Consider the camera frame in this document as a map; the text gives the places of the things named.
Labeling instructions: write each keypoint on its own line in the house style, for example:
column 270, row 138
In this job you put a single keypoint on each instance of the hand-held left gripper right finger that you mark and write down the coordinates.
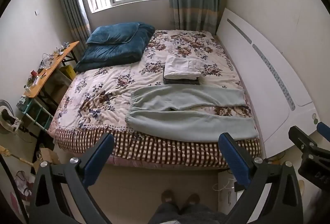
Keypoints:
column 233, row 159

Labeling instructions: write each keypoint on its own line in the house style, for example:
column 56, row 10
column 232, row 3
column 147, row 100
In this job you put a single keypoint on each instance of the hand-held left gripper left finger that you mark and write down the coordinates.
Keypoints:
column 99, row 159

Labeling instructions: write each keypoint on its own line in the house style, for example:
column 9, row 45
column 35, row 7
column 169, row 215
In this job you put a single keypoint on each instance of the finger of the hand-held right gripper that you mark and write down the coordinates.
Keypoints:
column 300, row 137
column 324, row 129

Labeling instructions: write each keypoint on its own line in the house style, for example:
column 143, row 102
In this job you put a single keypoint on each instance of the light grey pants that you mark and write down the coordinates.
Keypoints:
column 185, row 123

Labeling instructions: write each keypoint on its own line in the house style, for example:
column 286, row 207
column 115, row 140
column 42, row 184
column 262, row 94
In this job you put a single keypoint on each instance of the folded white pants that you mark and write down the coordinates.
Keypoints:
column 180, row 65

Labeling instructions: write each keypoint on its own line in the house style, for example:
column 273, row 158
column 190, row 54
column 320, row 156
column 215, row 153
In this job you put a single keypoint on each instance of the white floor box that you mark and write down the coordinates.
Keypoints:
column 226, row 198

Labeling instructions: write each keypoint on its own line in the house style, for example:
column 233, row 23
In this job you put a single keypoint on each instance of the cardboard box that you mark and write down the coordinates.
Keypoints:
column 50, row 155

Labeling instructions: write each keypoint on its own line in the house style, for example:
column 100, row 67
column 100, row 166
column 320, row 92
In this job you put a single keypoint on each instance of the person's right shoe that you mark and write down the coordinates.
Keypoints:
column 192, row 199

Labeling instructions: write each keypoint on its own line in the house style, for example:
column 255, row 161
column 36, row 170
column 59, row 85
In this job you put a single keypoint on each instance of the person's shoe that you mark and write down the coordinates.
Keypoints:
column 167, row 197
column 192, row 199

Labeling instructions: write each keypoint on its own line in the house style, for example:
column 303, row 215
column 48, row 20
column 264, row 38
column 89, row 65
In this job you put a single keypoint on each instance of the white bed headboard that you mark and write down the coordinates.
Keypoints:
column 260, row 79

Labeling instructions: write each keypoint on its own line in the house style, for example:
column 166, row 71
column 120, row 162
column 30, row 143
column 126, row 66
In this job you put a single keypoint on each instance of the floral blanket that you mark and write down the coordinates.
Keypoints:
column 108, row 85

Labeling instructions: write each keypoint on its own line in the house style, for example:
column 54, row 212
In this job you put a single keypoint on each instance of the person's left shoe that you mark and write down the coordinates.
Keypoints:
column 167, row 197

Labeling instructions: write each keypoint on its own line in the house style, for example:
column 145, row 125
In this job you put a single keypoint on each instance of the person's legs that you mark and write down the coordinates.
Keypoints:
column 180, row 215

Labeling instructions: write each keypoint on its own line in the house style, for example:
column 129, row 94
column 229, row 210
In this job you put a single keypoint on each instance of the teal rack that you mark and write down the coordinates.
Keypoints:
column 36, row 113

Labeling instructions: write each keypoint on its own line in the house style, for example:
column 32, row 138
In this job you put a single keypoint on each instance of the wooden stick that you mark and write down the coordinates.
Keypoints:
column 18, row 157

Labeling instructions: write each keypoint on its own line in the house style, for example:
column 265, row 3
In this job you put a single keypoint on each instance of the pink bag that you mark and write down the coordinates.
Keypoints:
column 22, row 186

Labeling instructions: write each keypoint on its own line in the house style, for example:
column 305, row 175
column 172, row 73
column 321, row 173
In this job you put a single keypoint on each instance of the yellow box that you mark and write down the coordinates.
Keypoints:
column 67, row 72

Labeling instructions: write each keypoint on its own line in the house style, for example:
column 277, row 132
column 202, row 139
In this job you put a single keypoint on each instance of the folded dark jeans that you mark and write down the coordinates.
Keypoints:
column 180, row 81

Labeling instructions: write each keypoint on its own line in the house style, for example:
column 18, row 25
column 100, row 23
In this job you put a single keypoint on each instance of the electric fan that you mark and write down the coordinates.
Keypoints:
column 7, row 118

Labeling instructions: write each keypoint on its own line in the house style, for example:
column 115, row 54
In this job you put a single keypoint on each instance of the wooden desk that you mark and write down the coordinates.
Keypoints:
column 49, row 72

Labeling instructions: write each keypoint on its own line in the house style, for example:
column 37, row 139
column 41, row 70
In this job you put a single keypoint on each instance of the blue duvet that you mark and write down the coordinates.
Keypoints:
column 110, row 55

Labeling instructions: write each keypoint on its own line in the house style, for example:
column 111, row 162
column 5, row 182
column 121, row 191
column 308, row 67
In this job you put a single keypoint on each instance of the red item on desk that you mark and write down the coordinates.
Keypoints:
column 34, row 74

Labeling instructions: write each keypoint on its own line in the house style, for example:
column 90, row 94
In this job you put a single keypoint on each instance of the blue pillow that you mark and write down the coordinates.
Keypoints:
column 113, row 33

